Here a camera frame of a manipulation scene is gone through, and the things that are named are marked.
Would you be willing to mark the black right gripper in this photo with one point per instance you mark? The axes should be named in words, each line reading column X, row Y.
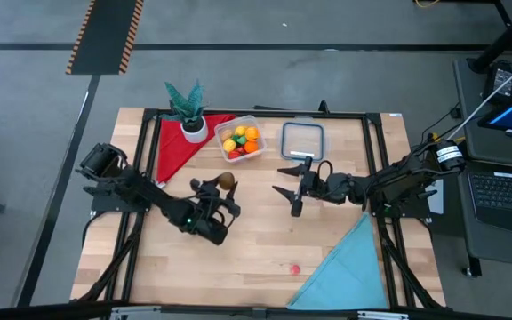
column 305, row 186

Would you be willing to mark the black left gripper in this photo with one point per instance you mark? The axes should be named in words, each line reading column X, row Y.
column 211, row 209

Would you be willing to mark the brown toy kiwi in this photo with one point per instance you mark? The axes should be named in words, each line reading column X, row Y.
column 226, row 180

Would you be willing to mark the yellow toy lemon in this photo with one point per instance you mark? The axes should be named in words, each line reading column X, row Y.
column 240, row 130

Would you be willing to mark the orange toy fruit with leaf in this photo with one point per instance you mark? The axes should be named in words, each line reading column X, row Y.
column 252, row 133

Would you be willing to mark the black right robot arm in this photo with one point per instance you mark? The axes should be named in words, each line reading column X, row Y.
column 398, row 178

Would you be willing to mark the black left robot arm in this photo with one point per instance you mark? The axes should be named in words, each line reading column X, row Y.
column 136, row 191

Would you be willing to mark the clear lid with blue rim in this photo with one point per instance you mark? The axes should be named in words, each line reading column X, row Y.
column 302, row 142

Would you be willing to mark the clear plastic container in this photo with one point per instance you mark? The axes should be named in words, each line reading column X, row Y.
column 262, row 129

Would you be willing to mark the white plant pot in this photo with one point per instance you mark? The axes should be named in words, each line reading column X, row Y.
column 195, row 133

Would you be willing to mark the red cloth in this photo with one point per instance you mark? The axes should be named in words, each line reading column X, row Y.
column 173, row 146

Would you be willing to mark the black clamp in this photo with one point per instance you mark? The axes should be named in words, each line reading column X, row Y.
column 323, row 106

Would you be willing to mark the pink toy raspberry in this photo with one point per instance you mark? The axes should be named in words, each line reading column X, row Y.
column 295, row 269

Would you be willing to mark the green artificial plant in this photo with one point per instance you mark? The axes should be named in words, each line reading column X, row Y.
column 187, row 104

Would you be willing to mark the light blue cloth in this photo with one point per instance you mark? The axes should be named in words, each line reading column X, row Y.
column 349, row 275

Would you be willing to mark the black mat with striped edges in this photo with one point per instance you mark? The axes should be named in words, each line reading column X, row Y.
column 105, row 35

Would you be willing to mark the black laptop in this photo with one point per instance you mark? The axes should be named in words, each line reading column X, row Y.
column 505, row 195

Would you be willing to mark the black power adapter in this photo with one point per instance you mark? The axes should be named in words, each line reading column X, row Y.
column 500, row 82

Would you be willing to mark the black stand pole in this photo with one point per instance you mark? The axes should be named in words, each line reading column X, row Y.
column 505, row 40

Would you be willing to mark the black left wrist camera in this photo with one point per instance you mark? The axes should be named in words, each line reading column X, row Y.
column 213, row 233

